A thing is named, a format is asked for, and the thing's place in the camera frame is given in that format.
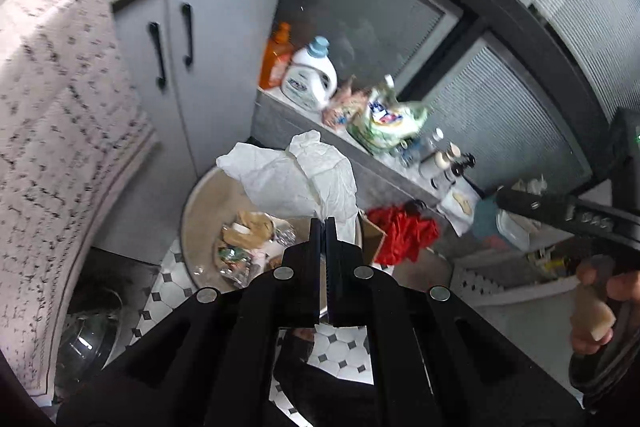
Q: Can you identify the white bin liner bag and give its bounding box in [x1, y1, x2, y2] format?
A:
[216, 130, 359, 230]

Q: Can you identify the person's right hand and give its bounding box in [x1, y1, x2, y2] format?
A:
[571, 256, 640, 356]

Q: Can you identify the black cabinet handle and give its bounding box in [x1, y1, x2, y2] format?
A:
[148, 22, 167, 90]
[181, 3, 195, 68]

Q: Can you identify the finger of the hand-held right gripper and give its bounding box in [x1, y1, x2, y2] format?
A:
[494, 186, 577, 230]

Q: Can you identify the brown cardboard box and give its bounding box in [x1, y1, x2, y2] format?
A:
[357, 211, 389, 266]

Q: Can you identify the small dark bottle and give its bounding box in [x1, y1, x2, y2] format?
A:
[440, 143, 477, 188]

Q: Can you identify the green and white refill pouch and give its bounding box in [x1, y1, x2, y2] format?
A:
[347, 74, 429, 156]

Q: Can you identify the round trash bin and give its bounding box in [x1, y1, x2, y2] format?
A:
[180, 167, 364, 313]

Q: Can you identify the pink snack bag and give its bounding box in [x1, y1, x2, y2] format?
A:
[322, 76, 372, 131]

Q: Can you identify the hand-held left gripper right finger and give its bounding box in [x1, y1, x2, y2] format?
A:
[326, 217, 586, 427]

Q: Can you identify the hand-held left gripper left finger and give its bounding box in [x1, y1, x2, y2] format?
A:
[55, 217, 326, 427]

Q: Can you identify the white paper bag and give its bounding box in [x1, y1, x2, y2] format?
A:
[439, 186, 482, 235]

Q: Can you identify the crumpled foil scrap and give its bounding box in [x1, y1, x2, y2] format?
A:
[272, 227, 299, 254]

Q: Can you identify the glass bowl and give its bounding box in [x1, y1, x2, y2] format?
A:
[54, 291, 124, 384]

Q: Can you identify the black framed glass door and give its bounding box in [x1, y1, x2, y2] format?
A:
[276, 0, 640, 208]

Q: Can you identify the grey cabinet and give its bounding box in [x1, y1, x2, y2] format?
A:
[110, 0, 294, 184]

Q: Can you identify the white detergent bottle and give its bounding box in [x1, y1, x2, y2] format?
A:
[280, 35, 339, 111]

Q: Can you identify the white plastic container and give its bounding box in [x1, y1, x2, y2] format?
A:
[472, 199, 547, 254]

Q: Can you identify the orange detergent bottle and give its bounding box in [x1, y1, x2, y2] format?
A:
[258, 22, 296, 90]

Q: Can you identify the printed table mat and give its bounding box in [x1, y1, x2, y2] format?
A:
[0, 0, 162, 397]

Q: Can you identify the small clear bottle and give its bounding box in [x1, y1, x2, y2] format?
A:
[419, 128, 447, 178]

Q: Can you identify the red cloth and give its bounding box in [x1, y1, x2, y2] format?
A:
[366, 202, 441, 267]

